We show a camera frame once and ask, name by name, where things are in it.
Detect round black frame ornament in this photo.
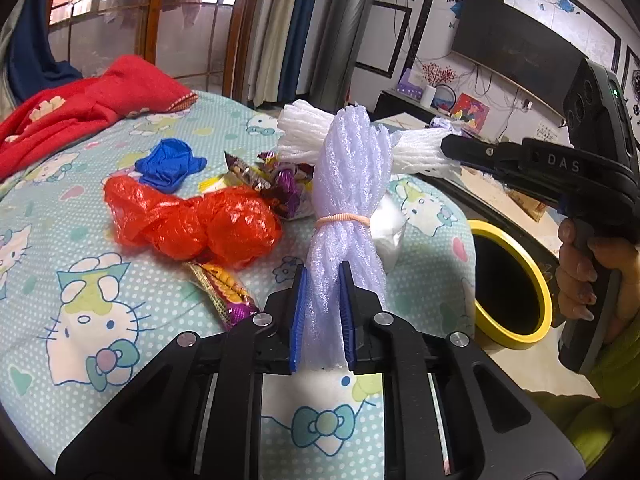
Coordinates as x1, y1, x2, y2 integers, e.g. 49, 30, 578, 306
432, 85, 458, 116

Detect dark television cabinet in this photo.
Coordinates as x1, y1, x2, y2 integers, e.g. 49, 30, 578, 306
372, 89, 501, 136

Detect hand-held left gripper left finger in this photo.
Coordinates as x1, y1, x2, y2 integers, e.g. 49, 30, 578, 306
55, 265, 308, 480

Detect red plastic bag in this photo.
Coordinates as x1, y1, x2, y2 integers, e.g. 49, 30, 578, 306
103, 176, 282, 266

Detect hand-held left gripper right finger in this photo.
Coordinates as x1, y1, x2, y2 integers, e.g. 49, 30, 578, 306
339, 261, 588, 480

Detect cat print bed sheet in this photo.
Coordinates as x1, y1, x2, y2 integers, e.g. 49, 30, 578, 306
0, 87, 476, 476

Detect person's green jacket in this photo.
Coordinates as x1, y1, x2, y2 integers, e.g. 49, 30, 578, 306
520, 392, 640, 471

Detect orange and purple snack wrapper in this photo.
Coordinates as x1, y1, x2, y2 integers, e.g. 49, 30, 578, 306
182, 260, 261, 331

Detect grey standing air conditioner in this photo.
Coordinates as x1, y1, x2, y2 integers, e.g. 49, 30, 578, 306
309, 0, 383, 106

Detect brown snack wrapper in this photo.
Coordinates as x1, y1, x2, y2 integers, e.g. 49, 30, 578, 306
223, 151, 281, 193

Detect lavender foam net bundle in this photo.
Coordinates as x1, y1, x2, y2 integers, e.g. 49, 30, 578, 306
304, 105, 393, 371

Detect yellow rim trash bin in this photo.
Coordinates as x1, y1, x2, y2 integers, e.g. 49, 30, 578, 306
467, 220, 553, 351

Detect person's right hand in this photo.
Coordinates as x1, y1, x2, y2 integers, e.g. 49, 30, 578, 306
555, 220, 640, 332

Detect white foam net bundle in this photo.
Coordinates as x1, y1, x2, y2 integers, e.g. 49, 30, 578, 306
276, 100, 463, 178

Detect pink hair tie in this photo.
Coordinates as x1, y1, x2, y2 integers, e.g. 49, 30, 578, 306
315, 214, 372, 228

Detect clear plastic bag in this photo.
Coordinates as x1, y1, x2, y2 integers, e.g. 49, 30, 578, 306
370, 195, 408, 268

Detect white vase with red flowers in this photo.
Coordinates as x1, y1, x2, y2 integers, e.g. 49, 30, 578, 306
419, 61, 457, 109

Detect wooden glass door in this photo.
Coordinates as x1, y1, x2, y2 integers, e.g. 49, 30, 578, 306
47, 0, 266, 106

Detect person's right forearm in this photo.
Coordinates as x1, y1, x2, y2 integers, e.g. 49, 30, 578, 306
582, 310, 640, 408

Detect colourful picture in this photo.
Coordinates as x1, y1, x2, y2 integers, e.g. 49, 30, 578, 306
450, 92, 488, 133

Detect blue and beige curtains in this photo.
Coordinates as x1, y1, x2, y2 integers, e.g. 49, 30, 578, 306
245, 0, 333, 108

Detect red blanket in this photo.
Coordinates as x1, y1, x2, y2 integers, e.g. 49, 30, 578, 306
0, 55, 196, 181

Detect dark blue curtain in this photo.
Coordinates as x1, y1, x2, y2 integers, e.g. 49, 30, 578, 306
0, 0, 83, 106

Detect purple and white tissue box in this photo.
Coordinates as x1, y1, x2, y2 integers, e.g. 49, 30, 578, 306
432, 116, 471, 136

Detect blue rubber glove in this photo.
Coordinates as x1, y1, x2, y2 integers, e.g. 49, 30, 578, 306
136, 139, 208, 193

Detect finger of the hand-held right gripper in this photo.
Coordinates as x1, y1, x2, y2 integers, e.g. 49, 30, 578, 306
440, 133, 526, 181

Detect wall television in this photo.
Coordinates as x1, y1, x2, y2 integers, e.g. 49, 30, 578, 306
450, 0, 591, 116

